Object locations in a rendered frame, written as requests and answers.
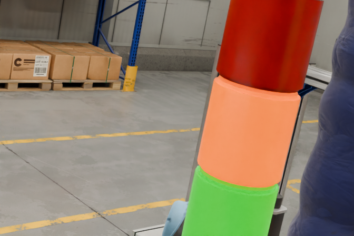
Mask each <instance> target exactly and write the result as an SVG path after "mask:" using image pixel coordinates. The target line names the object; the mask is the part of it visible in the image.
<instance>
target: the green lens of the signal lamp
mask: <svg viewBox="0 0 354 236"><path fill-rule="evenodd" d="M278 190H279V186H278V184H275V185H273V186H269V187H265V188H253V187H247V186H241V185H236V184H232V183H228V182H225V181H222V180H219V179H217V178H215V177H213V176H211V175H209V174H207V173H206V172H204V171H203V169H202V168H201V167H200V166H197V167H196V169H195V173H194V178H193V182H192V188H191V193H190V197H189V202H188V208H187V211H186V216H185V221H184V226H183V231H182V235H181V236H268V232H269V227H270V223H271V219H272V215H273V210H274V206H275V203H276V199H277V194H278Z"/></svg>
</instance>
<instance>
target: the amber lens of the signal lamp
mask: <svg viewBox="0 0 354 236"><path fill-rule="evenodd" d="M300 98H301V97H300V96H299V95H298V92H296V93H279V92H271V91H265V90H260V89H256V88H252V87H248V86H244V85H240V84H237V83H235V82H231V81H229V80H227V79H225V78H223V77H221V76H220V75H219V76H218V77H216V78H215V79H214V81H213V87H212V91H211V96H210V101H209V106H208V111H207V115H206V119H205V125H204V129H203V134H202V140H201V144H200V149H199V154H198V159H197V161H198V164H199V166H200V167H201V168H202V169H203V171H204V172H206V173H207V174H209V175H211V176H213V177H215V178H217V179H219V180H222V181H225V182H228V183H232V184H236V185H241V186H247V187H253V188H265V187H269V186H273V185H275V184H277V183H279V182H280V181H281V177H282V173H283V169H284V164H285V161H286V157H287V153H288V148H289V144H290V140H291V136H292V131H293V127H294V123H295V120H296V116H297V111H298V107H299V103H300Z"/></svg>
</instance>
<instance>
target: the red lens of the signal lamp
mask: <svg viewBox="0 0 354 236"><path fill-rule="evenodd" d="M323 3H324V1H323V0H230V5H229V10H228V15H227V20H226V23H225V28H224V33H223V38H222V43H221V48H220V53H219V58H218V63H217V68H216V70H217V72H219V74H220V76H221V77H223V78H225V79H227V80H229V81H231V82H235V83H237V84H240V85H244V86H248V87H252V88H255V89H260V90H265V91H271V92H279V93H296V92H298V91H299V90H301V89H303V86H304V82H305V79H306V74H307V70H308V66H309V61H310V57H311V53H312V48H313V44H314V40H315V37H316V32H317V28H318V24H319V20H320V15H321V11H322V7H323Z"/></svg>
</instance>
